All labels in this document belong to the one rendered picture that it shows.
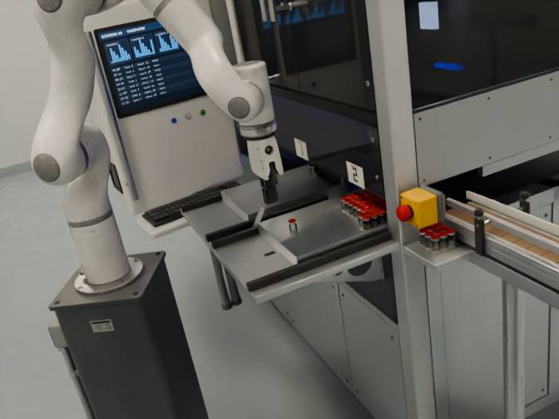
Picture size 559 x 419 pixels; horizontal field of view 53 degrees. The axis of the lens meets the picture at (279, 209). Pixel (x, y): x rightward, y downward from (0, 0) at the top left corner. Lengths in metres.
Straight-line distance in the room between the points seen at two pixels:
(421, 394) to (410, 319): 0.26
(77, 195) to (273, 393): 1.25
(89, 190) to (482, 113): 1.01
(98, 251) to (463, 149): 0.97
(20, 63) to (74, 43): 5.30
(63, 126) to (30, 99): 5.27
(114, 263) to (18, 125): 5.24
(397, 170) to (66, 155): 0.78
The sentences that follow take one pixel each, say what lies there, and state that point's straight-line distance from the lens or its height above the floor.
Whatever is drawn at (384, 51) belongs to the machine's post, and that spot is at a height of 1.36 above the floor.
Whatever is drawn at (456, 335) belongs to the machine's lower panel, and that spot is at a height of 0.53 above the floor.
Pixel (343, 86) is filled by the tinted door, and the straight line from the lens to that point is 1.51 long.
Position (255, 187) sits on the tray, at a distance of 1.95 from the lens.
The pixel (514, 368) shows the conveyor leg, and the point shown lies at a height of 0.56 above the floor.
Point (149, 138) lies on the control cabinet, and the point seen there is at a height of 1.07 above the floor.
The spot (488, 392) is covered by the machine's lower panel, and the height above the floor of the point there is 0.27.
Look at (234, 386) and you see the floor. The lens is 2.49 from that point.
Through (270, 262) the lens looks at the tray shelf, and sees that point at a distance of 1.46.
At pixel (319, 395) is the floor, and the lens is 2.37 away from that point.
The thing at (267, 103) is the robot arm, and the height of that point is 1.30.
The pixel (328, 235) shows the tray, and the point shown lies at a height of 0.88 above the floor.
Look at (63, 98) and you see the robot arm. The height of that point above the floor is 1.37.
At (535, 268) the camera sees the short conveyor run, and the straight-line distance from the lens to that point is 1.28.
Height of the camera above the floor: 1.56
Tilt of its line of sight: 23 degrees down
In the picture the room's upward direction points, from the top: 10 degrees counter-clockwise
